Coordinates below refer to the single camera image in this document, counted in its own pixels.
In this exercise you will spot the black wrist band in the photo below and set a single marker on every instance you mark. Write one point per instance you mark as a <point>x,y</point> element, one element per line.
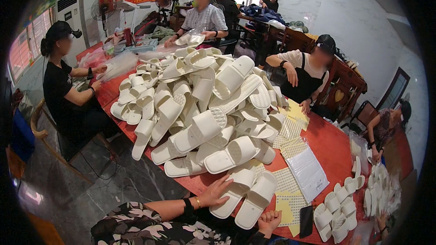
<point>259,238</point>
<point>187,206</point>

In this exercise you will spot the black standing fan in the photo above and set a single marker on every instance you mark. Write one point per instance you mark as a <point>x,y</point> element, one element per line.
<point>164,0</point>
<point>102,10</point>

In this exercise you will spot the bagged dotted sticker sheets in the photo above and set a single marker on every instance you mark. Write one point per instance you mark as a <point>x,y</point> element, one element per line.
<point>291,147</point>

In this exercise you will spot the dark wooden carved chair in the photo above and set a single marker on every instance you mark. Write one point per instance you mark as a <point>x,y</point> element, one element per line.
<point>344,88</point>

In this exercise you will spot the wooden table with clothes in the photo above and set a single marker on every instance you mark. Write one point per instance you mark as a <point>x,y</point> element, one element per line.
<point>269,23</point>

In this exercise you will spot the white standing air conditioner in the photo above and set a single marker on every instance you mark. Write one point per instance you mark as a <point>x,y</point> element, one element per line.
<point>70,20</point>

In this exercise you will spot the heap of clear plastic bags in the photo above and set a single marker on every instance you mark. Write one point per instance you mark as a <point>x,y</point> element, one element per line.
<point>109,63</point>

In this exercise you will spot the person's right fingers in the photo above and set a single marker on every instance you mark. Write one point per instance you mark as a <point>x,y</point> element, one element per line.
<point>273,216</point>

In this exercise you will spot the blue panel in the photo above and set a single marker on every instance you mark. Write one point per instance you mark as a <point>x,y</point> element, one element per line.
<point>22,136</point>

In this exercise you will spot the red bottle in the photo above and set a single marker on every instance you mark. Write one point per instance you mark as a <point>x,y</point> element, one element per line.
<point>128,36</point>

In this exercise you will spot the white slipper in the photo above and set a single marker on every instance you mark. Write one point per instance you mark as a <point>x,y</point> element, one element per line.
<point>235,190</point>
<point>255,200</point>

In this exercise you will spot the yellow sticker sheet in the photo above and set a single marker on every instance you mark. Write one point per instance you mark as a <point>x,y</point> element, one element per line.
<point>289,209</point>
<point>297,112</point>

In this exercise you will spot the black phone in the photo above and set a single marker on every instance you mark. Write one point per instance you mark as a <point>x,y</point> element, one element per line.
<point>306,222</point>

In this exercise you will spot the clear bag of white sheets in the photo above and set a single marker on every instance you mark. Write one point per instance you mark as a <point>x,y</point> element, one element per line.
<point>306,173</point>

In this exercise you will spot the row of paired white slippers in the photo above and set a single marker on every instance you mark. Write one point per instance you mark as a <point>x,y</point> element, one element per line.
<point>337,211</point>

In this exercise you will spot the person's body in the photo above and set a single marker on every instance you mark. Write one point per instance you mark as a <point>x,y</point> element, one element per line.
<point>143,226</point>

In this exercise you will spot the black metal chair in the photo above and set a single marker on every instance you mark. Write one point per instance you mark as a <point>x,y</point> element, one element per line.
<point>362,114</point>

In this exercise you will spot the dark framed panel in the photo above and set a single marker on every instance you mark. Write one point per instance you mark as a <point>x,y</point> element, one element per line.
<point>395,88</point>

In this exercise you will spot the heap of bagged white slippers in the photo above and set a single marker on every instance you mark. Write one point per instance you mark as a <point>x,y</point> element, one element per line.
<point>381,190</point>

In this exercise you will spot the white treadmill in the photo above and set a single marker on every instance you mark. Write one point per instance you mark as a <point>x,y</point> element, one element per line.
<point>131,13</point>

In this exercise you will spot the person's left hand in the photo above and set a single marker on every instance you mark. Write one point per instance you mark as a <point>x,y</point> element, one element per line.
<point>213,194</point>

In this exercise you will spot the pile of white slippers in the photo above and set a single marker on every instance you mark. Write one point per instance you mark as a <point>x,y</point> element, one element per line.
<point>201,109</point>

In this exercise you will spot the person's right hand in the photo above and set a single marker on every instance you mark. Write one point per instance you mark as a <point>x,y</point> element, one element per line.
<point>269,222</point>

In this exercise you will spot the pale flat box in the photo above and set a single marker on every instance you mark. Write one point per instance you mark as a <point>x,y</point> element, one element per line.
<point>143,45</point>

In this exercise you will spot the white dotted sticker sheet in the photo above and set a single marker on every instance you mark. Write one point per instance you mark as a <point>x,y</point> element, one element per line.
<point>290,128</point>
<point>285,181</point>

